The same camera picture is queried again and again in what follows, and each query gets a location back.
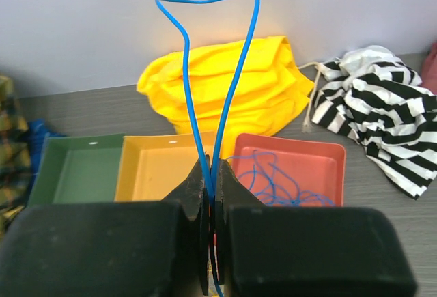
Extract green plastic tray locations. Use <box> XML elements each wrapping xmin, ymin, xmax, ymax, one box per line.
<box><xmin>27</xmin><ymin>134</ymin><xmax>124</xmax><ymax>207</ymax></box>

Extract yellow cloth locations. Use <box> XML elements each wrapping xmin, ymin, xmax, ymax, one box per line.
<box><xmin>137</xmin><ymin>36</ymin><xmax>314</xmax><ymax>139</ymax></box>

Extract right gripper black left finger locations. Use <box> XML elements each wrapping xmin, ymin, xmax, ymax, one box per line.
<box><xmin>1</xmin><ymin>163</ymin><xmax>209</xmax><ymax>296</ymax></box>

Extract yellow plastic tray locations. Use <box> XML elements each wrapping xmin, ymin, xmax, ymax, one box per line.
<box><xmin>115</xmin><ymin>134</ymin><xmax>199</xmax><ymax>202</ymax></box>

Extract black white striped cloth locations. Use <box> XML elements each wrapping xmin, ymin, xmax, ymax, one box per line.
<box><xmin>302</xmin><ymin>45</ymin><xmax>436</xmax><ymax>199</ymax></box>

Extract yellow plaid flannel shirt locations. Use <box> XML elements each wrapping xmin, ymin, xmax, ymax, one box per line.
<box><xmin>1</xmin><ymin>76</ymin><xmax>32</xmax><ymax>236</ymax></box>

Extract blue wire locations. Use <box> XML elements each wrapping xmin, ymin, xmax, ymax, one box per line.
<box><xmin>155</xmin><ymin>0</ymin><xmax>261</xmax><ymax>297</ymax></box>

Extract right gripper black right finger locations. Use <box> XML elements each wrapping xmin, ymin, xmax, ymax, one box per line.
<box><xmin>215</xmin><ymin>160</ymin><xmax>418</xmax><ymax>296</ymax></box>

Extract blue towel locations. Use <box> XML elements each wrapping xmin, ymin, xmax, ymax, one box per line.
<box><xmin>27</xmin><ymin>119</ymin><xmax>65</xmax><ymax>177</ymax></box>

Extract pink red cloth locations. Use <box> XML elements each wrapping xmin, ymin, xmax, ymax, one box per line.
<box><xmin>421</xmin><ymin>42</ymin><xmax>436</xmax><ymax>86</ymax></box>

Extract blue wires in red tray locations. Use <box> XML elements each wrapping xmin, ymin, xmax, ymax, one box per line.
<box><xmin>225</xmin><ymin>150</ymin><xmax>337</xmax><ymax>208</ymax></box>

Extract red orange plastic tray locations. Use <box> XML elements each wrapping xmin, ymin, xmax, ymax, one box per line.
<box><xmin>228</xmin><ymin>133</ymin><xmax>346</xmax><ymax>206</ymax></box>

